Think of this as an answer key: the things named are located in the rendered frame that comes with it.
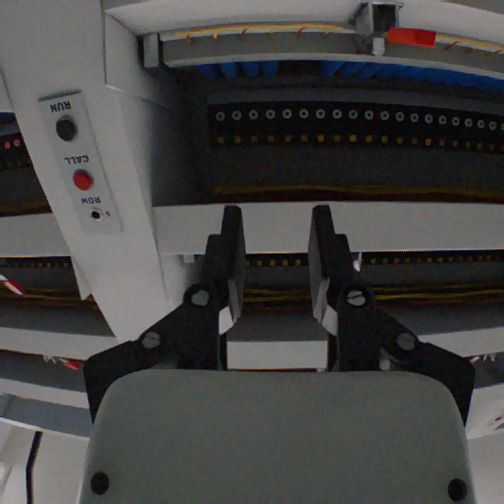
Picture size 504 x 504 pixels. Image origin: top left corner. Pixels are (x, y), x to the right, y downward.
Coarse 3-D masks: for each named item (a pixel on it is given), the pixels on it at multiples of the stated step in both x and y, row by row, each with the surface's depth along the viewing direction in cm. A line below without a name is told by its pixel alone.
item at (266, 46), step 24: (312, 24) 18; (168, 48) 21; (192, 48) 21; (216, 48) 21; (240, 48) 21; (264, 48) 21; (288, 48) 21; (312, 48) 20; (336, 48) 20; (408, 48) 20; (432, 48) 20; (456, 48) 19; (480, 72) 21
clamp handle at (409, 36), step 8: (376, 32) 16; (384, 32) 15; (392, 32) 14; (400, 32) 13; (408, 32) 12; (416, 32) 11; (424, 32) 11; (432, 32) 11; (376, 40) 17; (392, 40) 14; (400, 40) 13; (408, 40) 12; (416, 40) 12; (424, 40) 12; (432, 40) 12; (376, 48) 17; (384, 48) 17
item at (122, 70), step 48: (144, 0) 15; (192, 0) 16; (240, 0) 16; (288, 0) 16; (336, 0) 16; (384, 0) 15; (432, 0) 14; (480, 0) 14; (144, 48) 20; (144, 96) 23; (240, 96) 34; (288, 96) 34; (336, 96) 33; (384, 96) 33; (432, 96) 32
